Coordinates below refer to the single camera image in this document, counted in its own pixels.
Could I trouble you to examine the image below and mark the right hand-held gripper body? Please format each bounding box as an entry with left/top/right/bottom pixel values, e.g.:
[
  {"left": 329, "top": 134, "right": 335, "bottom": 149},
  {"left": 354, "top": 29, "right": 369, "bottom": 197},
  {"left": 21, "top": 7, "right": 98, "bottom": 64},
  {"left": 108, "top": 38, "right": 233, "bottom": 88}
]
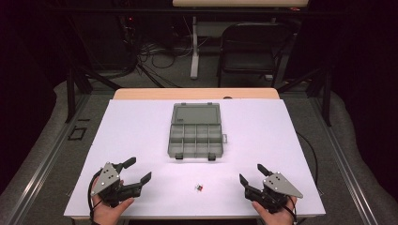
[{"left": 244, "top": 172, "right": 304, "bottom": 215}]

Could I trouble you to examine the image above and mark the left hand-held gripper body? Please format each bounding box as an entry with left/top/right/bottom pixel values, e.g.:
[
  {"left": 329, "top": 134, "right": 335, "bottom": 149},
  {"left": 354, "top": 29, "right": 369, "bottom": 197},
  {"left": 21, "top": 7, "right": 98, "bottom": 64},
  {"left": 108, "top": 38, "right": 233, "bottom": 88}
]
[{"left": 90, "top": 160, "right": 144, "bottom": 208}]

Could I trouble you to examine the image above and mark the grey plastic compartment box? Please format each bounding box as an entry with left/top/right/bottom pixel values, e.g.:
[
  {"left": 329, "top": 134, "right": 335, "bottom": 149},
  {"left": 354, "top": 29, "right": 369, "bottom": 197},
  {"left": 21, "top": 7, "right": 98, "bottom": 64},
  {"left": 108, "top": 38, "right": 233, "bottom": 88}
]
[{"left": 167, "top": 102, "right": 228, "bottom": 161}]

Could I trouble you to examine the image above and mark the person's right hand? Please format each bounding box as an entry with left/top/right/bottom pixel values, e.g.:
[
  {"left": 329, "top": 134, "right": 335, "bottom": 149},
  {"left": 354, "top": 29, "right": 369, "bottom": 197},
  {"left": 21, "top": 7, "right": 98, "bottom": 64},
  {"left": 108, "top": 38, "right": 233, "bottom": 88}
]
[{"left": 252, "top": 195, "right": 299, "bottom": 225}]

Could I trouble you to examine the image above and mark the person's left hand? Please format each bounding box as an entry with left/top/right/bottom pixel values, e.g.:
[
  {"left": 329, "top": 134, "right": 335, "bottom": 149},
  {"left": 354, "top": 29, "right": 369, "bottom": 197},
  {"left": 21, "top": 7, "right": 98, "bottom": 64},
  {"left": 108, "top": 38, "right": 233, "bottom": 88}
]
[{"left": 91, "top": 178, "right": 135, "bottom": 225}]

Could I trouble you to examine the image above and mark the white board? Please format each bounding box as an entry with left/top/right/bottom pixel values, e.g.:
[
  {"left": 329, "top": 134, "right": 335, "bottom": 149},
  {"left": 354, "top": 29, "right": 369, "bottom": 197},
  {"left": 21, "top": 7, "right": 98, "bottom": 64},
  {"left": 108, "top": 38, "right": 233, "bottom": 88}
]
[{"left": 63, "top": 98, "right": 327, "bottom": 219}]

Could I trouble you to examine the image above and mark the black metal stand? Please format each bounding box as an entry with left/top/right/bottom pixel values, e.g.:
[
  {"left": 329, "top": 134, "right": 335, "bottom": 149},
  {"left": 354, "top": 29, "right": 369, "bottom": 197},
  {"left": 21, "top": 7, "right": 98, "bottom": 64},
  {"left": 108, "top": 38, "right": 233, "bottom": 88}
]
[
  {"left": 276, "top": 66, "right": 333, "bottom": 128},
  {"left": 65, "top": 64, "right": 122, "bottom": 124}
]

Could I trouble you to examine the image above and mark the wooden table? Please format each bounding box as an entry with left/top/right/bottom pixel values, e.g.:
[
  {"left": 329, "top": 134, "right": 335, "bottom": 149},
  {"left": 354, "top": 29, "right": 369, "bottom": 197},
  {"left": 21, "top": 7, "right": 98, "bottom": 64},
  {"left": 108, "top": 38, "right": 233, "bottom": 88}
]
[{"left": 70, "top": 87, "right": 309, "bottom": 225}]

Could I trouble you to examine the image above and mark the black folding chair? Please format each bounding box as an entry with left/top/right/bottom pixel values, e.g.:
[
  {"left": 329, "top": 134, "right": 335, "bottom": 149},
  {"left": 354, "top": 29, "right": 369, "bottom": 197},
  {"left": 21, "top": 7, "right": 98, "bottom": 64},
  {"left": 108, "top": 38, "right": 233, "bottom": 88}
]
[{"left": 216, "top": 22, "right": 297, "bottom": 89}]

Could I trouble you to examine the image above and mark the white desk leg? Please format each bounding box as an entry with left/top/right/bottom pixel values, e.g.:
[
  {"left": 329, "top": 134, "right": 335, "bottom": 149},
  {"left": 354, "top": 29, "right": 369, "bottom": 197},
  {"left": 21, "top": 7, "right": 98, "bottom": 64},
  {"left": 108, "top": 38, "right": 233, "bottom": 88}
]
[{"left": 190, "top": 16, "right": 201, "bottom": 81}]

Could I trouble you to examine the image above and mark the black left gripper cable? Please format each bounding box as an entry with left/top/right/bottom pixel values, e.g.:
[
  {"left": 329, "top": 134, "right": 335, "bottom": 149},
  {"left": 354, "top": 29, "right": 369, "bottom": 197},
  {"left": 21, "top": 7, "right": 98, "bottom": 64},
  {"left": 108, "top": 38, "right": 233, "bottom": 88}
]
[{"left": 87, "top": 170, "right": 104, "bottom": 223}]

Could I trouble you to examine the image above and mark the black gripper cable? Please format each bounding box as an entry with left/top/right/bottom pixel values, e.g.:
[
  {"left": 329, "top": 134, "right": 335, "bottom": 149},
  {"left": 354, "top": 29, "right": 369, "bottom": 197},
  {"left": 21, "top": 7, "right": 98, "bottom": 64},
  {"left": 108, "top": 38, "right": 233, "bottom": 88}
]
[
  {"left": 87, "top": 170, "right": 104, "bottom": 223},
  {"left": 283, "top": 196, "right": 299, "bottom": 224}
]

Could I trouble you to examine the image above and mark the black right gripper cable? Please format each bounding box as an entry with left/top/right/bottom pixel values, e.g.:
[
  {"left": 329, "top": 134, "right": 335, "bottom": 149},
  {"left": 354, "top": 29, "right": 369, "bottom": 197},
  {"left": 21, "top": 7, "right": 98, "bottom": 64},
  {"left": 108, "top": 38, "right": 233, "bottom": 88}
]
[{"left": 283, "top": 196, "right": 299, "bottom": 224}]

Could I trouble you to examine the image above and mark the thin black floor cable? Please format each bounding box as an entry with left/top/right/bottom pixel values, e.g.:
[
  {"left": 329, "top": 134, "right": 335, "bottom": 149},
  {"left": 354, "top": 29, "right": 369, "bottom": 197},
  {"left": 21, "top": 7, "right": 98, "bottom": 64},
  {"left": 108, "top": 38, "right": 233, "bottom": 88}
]
[{"left": 296, "top": 131, "right": 319, "bottom": 186}]

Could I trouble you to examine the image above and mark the aluminium rail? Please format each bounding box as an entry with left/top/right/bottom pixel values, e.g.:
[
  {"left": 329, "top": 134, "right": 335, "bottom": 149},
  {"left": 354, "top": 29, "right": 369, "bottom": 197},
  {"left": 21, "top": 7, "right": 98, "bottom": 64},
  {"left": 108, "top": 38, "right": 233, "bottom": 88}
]
[
  {"left": 308, "top": 97, "right": 380, "bottom": 225},
  {"left": 4, "top": 93, "right": 92, "bottom": 225}
]

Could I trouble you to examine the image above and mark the tangle of floor cables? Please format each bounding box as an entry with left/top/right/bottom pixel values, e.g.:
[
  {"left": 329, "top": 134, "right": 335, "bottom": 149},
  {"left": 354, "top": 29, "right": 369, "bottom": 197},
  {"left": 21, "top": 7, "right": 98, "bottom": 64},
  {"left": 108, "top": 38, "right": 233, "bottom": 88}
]
[{"left": 116, "top": 13, "right": 196, "bottom": 89}]

